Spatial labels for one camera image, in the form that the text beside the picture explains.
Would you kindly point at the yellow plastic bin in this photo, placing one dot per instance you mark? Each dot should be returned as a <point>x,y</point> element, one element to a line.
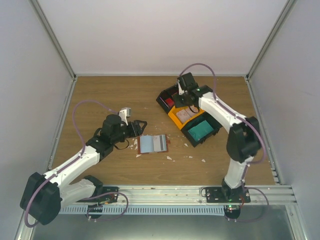
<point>176,121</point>

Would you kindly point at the black bin with teal cards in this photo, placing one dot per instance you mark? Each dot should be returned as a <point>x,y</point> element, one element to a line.
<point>205,116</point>

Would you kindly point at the aluminium front rail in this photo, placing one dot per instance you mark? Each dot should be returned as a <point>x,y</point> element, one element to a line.
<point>195,195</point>

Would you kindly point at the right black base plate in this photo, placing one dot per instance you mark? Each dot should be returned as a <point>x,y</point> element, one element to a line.
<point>219,194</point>

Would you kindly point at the black bin with red cards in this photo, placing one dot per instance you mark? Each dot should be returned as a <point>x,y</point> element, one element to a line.
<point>165,94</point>

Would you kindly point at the teal card stack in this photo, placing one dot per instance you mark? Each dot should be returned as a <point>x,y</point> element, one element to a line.
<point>200,130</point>

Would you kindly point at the grey slotted cable duct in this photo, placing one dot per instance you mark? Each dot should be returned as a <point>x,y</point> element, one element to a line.
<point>201,210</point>

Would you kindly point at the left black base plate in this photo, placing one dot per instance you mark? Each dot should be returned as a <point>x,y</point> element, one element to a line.
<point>104,195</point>

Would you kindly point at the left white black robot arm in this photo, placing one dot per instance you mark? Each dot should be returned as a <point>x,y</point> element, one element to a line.
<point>46,194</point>

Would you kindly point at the brown leather card holder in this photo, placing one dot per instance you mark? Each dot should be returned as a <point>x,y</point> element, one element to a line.
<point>147,144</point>

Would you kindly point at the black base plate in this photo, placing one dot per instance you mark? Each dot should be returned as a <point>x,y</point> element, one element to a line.
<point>219,194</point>
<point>104,195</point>

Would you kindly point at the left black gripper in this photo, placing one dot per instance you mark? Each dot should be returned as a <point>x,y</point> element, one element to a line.
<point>135,128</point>

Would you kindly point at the lower red card stack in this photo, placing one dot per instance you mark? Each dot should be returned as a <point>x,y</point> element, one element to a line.
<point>169,102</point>

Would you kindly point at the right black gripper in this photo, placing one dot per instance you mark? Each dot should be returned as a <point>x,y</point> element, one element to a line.
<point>178,103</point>

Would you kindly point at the white patterned card stack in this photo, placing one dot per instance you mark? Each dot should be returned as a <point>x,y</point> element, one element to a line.
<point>185,114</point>

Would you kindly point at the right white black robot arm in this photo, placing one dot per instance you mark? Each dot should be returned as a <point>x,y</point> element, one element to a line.
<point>243,141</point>

